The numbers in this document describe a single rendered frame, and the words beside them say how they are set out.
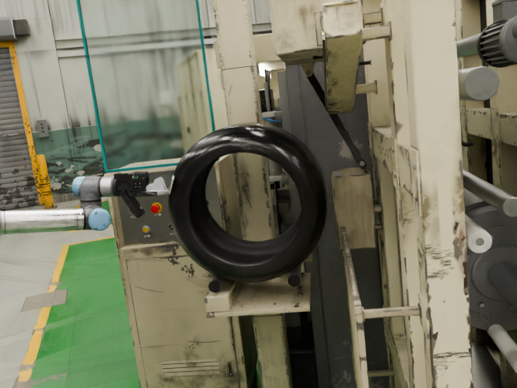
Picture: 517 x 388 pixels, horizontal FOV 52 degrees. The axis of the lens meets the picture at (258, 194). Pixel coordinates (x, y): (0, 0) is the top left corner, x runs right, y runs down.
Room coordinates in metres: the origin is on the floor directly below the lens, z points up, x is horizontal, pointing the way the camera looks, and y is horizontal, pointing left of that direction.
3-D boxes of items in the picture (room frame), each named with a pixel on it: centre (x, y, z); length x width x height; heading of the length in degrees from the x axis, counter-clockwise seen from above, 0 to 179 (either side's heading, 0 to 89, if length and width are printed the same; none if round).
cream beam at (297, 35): (1.77, -0.25, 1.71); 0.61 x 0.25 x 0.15; 173
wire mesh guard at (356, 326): (1.66, -0.27, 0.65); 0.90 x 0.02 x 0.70; 173
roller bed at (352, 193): (2.10, -0.38, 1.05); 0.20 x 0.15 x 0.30; 173
